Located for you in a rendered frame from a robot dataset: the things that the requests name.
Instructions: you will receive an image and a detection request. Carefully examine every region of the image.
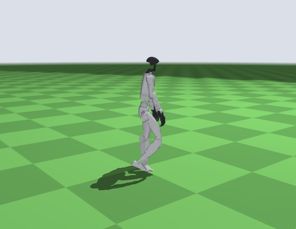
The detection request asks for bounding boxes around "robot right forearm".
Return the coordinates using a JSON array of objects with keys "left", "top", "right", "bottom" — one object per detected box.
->
[{"left": 152, "top": 93, "right": 163, "bottom": 114}]

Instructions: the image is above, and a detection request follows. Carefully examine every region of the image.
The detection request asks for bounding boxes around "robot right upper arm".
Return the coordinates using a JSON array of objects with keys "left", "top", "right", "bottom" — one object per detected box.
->
[{"left": 146, "top": 75, "right": 154, "bottom": 99}]

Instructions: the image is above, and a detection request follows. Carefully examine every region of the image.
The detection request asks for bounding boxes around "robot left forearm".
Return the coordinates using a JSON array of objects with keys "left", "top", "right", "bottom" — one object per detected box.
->
[{"left": 148, "top": 99, "right": 154, "bottom": 110}]

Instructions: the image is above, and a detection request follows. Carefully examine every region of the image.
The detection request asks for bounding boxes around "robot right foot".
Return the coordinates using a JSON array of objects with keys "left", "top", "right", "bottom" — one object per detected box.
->
[{"left": 131, "top": 160, "right": 149, "bottom": 172}]

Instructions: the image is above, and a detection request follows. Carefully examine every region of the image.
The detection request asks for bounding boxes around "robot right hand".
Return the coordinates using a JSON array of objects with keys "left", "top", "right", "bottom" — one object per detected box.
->
[{"left": 158, "top": 111, "right": 165, "bottom": 126}]

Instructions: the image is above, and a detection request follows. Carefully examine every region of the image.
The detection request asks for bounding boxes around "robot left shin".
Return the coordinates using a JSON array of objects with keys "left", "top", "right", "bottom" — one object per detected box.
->
[{"left": 140, "top": 138, "right": 149, "bottom": 166}]

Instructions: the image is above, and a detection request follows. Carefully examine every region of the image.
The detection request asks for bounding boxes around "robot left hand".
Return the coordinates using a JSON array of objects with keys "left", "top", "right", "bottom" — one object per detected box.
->
[{"left": 151, "top": 107, "right": 160, "bottom": 121}]

